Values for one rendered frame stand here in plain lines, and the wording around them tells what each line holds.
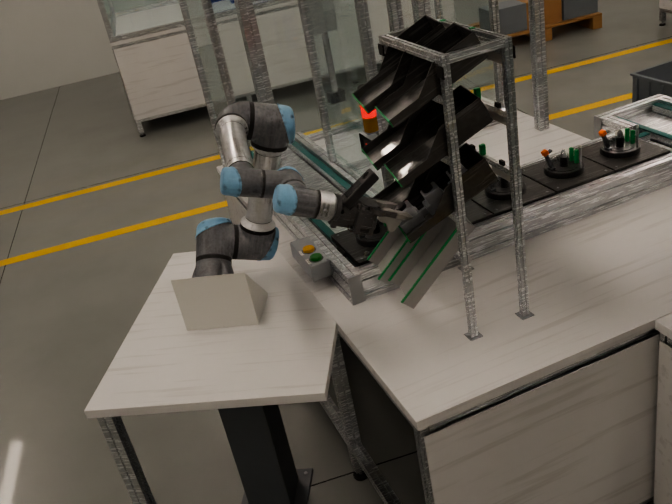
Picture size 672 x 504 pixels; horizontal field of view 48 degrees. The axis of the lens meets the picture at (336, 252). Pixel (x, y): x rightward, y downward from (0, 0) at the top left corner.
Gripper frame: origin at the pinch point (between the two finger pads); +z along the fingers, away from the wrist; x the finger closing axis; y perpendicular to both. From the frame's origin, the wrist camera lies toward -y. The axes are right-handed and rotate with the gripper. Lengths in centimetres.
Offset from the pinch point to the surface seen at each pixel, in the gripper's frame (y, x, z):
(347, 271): 31.9, -27.4, -0.7
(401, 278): 22.3, -5.9, 7.6
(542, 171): -4, -57, 73
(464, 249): 4.5, 10.3, 14.8
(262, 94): 7, -146, -15
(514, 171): -17.9, 8.0, 22.5
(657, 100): -33, -95, 138
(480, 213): 10, -39, 44
